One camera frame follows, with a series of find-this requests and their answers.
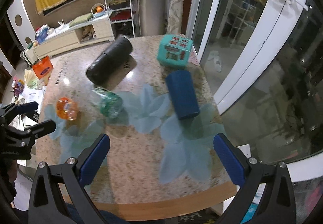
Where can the white tv cabinet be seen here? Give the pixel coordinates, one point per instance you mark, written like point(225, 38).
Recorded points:
point(87, 33)

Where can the white suitcase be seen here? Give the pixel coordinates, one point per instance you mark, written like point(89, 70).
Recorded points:
point(28, 55)

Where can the fruit bowl with oranges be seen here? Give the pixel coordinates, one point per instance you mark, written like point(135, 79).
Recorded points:
point(98, 10)

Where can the orange tissue pack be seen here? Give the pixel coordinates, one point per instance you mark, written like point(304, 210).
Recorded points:
point(43, 69)

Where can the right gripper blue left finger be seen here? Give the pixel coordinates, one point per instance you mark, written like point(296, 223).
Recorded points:
point(46, 203)

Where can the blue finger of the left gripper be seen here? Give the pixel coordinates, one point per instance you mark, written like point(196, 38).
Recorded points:
point(37, 129)
point(12, 110)

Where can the white metal shelf rack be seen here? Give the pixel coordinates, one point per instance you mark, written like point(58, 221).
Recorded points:
point(121, 13)

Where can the green folded cushion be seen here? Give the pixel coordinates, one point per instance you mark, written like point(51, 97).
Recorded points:
point(80, 19)

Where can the white slippers on floor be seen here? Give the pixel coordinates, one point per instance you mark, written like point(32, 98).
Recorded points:
point(214, 61)

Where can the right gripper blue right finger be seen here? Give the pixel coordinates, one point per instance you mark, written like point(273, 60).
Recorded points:
point(277, 204)

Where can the black cylindrical thermos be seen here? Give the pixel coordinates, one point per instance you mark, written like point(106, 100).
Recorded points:
point(109, 60)

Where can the orange plastic jar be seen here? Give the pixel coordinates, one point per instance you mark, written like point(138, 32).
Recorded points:
point(67, 109)

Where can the teal square tin box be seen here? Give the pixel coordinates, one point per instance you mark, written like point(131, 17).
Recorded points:
point(174, 51)

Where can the blue cup yellow inside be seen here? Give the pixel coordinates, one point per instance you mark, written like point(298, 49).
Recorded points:
point(182, 94)

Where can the green lidded clear jar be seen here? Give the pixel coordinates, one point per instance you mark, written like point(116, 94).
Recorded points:
point(108, 103)

